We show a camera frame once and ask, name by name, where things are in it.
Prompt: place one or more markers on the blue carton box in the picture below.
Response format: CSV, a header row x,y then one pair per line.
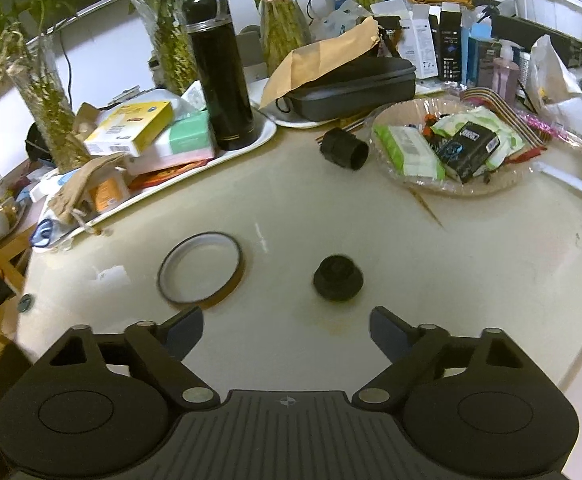
x,y
481,60

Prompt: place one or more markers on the long white oval tray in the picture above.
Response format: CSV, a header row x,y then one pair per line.
x,y
251,137

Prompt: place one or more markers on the red flat packet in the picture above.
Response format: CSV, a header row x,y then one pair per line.
x,y
166,174

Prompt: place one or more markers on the white carton box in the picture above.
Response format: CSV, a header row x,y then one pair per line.
x,y
418,50

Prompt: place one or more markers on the ribbed glass vase with bamboo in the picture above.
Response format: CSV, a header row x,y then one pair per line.
x,y
173,45

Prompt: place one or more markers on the black round lens cap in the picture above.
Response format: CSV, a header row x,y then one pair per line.
x,y
338,280

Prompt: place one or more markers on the large glass vase with bamboo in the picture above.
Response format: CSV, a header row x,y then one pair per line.
x,y
53,115

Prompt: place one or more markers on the green tissue pack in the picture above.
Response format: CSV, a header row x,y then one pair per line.
x,y
191,135

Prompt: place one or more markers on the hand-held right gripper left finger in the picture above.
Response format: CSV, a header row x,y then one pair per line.
x,y
186,329

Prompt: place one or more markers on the short black tube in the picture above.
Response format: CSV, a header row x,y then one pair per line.
x,y
341,149

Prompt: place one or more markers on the green wipes pack with barcode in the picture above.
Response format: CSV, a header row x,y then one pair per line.
x,y
408,155

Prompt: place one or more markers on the brown paper envelope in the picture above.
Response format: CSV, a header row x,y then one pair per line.
x,y
316,65

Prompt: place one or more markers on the black carton box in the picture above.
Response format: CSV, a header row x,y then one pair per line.
x,y
451,45

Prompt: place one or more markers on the narrow glass vase with bamboo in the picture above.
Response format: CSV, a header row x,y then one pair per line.
x,y
283,30

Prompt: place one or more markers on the yellow cardboard box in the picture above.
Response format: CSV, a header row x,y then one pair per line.
x,y
128,127

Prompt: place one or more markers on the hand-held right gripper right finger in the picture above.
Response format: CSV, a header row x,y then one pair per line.
x,y
386,330

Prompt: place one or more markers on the white plastic bag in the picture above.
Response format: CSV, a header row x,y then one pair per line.
x,y
556,85

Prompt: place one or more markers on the white plastic food container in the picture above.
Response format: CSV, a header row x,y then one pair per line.
x,y
551,5

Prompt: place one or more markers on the green and white wipes pack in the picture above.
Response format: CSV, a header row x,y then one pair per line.
x,y
486,120

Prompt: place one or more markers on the pink pump bottle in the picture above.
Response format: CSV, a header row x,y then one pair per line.
x,y
505,77

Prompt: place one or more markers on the black hard case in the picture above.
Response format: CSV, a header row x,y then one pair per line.
x,y
356,90

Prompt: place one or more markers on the black thermos bottle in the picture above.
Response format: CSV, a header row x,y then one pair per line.
x,y
221,75

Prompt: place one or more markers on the clear glass bowl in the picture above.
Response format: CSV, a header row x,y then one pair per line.
x,y
471,187

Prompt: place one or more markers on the black foil packet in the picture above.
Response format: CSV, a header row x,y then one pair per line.
x,y
468,152

